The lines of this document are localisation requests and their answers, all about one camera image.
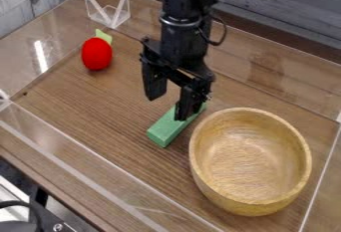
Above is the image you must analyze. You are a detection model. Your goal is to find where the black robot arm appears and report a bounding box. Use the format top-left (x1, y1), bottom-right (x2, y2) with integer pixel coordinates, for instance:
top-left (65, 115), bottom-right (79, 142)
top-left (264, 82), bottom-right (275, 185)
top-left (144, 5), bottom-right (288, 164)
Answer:
top-left (141, 0), bottom-right (217, 120)

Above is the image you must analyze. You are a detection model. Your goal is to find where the red ball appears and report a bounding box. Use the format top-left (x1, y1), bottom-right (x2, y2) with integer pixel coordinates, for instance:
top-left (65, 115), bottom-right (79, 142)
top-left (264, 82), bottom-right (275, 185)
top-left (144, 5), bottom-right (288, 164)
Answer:
top-left (82, 37), bottom-right (114, 71)

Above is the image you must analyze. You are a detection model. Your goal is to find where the black device with cable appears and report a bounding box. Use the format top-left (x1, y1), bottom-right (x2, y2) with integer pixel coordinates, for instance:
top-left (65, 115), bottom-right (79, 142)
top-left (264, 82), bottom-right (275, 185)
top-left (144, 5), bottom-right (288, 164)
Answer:
top-left (0, 199), bottom-right (96, 232)

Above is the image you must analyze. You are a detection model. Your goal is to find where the clear acrylic tray wall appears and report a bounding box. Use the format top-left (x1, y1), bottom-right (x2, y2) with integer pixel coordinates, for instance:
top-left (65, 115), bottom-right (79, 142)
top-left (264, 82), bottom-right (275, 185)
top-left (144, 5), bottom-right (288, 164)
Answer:
top-left (0, 90), bottom-right (223, 232)

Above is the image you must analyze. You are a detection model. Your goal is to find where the green rectangular block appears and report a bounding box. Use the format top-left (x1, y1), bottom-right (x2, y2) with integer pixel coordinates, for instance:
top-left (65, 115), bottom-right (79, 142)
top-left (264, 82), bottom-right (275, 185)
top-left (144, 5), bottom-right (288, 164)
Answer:
top-left (148, 104), bottom-right (207, 147)

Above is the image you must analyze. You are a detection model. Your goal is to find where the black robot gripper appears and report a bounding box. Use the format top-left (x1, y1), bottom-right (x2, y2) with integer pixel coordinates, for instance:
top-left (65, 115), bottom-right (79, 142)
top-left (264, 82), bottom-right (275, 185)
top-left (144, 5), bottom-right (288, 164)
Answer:
top-left (141, 17), bottom-right (215, 121)

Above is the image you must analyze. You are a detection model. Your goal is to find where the light wooden bowl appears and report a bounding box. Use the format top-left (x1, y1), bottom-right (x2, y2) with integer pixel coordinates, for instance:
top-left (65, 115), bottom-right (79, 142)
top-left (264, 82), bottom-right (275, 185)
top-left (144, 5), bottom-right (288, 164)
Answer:
top-left (189, 108), bottom-right (312, 217)

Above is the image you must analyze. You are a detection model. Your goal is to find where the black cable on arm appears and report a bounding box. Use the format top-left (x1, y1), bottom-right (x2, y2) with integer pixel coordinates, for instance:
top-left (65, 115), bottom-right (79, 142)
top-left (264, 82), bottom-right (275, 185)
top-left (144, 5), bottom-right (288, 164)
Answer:
top-left (198, 13), bottom-right (229, 47)

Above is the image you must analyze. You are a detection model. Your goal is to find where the small green wedge block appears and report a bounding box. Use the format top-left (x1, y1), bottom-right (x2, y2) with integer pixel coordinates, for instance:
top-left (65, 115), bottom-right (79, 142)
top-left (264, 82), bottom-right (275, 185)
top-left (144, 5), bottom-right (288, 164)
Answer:
top-left (96, 29), bottom-right (113, 46)

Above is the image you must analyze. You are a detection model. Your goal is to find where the clear acrylic corner bracket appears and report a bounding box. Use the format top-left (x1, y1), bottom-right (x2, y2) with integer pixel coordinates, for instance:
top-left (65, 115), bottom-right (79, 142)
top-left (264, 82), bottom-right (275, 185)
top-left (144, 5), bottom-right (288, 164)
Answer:
top-left (85, 0), bottom-right (132, 29)

